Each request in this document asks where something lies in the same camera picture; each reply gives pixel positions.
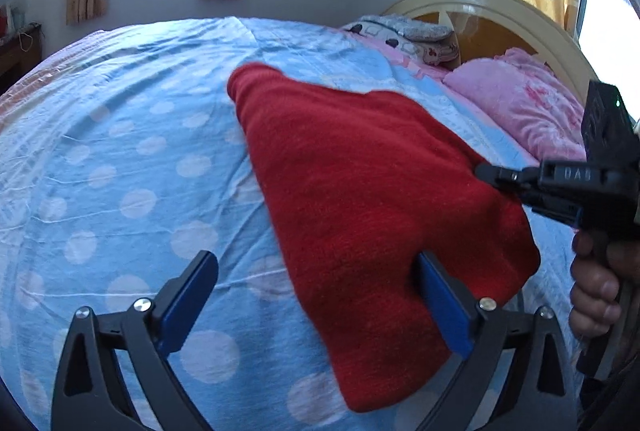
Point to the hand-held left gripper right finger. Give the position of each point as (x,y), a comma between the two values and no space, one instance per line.
(445,306)

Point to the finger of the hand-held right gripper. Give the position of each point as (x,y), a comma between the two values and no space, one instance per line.
(505,175)
(555,208)

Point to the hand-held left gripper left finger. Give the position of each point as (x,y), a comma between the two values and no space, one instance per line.
(182,306)

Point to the red knit sweater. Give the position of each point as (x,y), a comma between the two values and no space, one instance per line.
(350,191)

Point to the person's right hand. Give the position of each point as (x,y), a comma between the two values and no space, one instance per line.
(592,286)

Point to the pink pillow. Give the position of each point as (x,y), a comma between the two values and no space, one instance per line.
(520,106)

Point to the dark floral pillow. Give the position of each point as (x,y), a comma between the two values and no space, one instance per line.
(440,53)

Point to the blue printed bed sheet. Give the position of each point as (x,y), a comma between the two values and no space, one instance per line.
(125,161)

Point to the cream wooden headboard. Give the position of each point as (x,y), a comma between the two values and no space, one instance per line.
(500,8)

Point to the grey floral pillow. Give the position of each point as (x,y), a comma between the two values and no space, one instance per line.
(415,27)

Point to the white cartoon pillow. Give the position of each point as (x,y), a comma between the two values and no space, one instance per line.
(380,38)

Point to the wooden nightstand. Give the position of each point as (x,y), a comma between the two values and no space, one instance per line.
(17,58)

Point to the white plastic bag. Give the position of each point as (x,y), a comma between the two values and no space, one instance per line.
(17,16)

